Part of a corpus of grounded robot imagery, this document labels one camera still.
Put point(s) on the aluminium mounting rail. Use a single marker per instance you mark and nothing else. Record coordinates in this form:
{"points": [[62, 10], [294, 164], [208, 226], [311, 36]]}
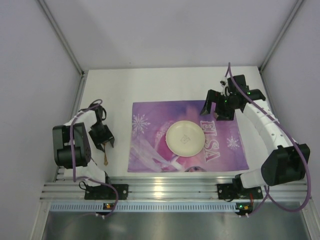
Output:
{"points": [[167, 188]]}

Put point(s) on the gold spoon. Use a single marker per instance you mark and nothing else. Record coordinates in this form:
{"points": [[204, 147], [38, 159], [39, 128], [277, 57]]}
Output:
{"points": [[105, 155]]}

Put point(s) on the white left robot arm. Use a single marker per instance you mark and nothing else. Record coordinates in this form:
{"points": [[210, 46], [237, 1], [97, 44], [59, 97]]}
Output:
{"points": [[74, 141]]}

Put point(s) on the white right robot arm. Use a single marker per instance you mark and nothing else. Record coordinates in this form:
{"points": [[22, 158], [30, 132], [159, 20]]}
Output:
{"points": [[284, 163]]}

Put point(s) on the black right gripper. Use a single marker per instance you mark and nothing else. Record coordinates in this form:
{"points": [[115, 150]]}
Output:
{"points": [[220, 106]]}

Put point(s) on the purple Elsa placemat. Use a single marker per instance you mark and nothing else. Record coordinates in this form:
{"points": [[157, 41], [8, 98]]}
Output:
{"points": [[223, 150]]}

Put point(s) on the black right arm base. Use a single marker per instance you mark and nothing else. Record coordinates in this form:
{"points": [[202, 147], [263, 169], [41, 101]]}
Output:
{"points": [[228, 192]]}

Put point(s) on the white slotted cable duct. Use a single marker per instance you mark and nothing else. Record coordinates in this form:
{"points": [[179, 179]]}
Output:
{"points": [[151, 207]]}

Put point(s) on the small metal cup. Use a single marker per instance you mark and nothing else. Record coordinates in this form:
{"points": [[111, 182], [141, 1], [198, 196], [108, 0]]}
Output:
{"points": [[215, 114]]}

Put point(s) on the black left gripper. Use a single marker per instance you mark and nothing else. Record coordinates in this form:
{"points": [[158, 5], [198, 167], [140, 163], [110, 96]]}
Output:
{"points": [[101, 136]]}

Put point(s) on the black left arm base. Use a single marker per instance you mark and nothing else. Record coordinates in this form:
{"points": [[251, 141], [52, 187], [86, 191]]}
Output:
{"points": [[103, 192]]}

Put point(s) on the cream round plate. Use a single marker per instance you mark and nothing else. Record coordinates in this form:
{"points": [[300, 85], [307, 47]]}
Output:
{"points": [[185, 138]]}

